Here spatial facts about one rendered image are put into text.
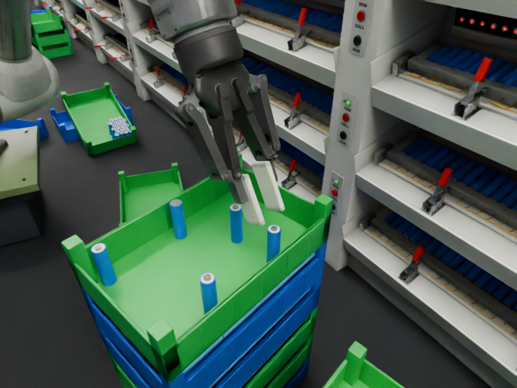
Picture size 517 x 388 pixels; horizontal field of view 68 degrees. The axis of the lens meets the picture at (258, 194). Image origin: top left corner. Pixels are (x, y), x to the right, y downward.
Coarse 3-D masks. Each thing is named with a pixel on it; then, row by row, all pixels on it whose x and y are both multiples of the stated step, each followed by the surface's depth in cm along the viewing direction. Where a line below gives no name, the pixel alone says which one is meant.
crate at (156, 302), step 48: (192, 192) 61; (288, 192) 60; (96, 240) 51; (144, 240) 57; (192, 240) 58; (288, 240) 58; (96, 288) 45; (144, 288) 51; (192, 288) 51; (240, 288) 45; (144, 336) 40; (192, 336) 41
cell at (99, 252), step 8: (96, 248) 48; (104, 248) 48; (96, 256) 48; (104, 256) 48; (96, 264) 49; (104, 264) 49; (104, 272) 50; (112, 272) 51; (104, 280) 51; (112, 280) 51
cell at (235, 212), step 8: (232, 208) 55; (240, 208) 55; (232, 216) 55; (240, 216) 55; (232, 224) 56; (240, 224) 56; (232, 232) 57; (240, 232) 57; (232, 240) 58; (240, 240) 58
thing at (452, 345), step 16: (352, 256) 105; (368, 272) 102; (384, 288) 99; (400, 304) 96; (416, 320) 93; (432, 320) 88; (432, 336) 90; (448, 336) 86; (464, 352) 84; (480, 368) 82; (496, 384) 80
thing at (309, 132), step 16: (256, 64) 128; (272, 64) 124; (272, 80) 119; (288, 80) 116; (304, 80) 114; (272, 96) 116; (288, 96) 109; (304, 96) 108; (320, 96) 107; (272, 112) 110; (288, 112) 108; (304, 112) 106; (320, 112) 101; (288, 128) 103; (304, 128) 102; (320, 128) 100; (304, 144) 99; (320, 144) 96; (320, 160) 97
